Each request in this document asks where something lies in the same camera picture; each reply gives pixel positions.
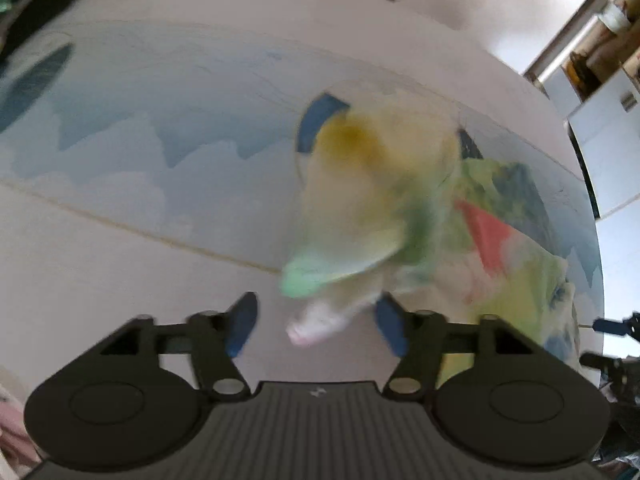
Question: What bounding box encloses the tie-dye colourful garment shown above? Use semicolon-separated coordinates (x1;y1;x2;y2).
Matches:
281;96;579;366

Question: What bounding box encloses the white wall cupboard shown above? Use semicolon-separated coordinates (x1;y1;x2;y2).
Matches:
544;68;639;219

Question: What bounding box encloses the blue patterned table mat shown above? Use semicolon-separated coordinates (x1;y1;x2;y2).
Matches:
0;19;604;361

